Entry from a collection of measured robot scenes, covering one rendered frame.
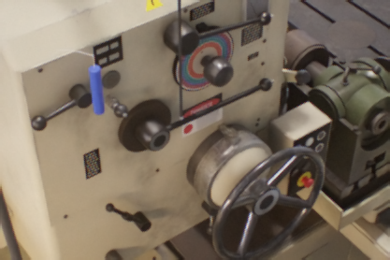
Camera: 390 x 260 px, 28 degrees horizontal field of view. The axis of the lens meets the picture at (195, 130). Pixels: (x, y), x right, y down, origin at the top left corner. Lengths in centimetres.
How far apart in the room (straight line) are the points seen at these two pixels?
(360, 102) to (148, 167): 75
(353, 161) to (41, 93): 115
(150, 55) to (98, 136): 23
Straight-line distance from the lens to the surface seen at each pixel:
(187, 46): 177
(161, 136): 187
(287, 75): 224
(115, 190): 202
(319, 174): 214
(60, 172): 187
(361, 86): 252
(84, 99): 171
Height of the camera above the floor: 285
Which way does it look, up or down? 43 degrees down
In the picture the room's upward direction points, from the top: straight up
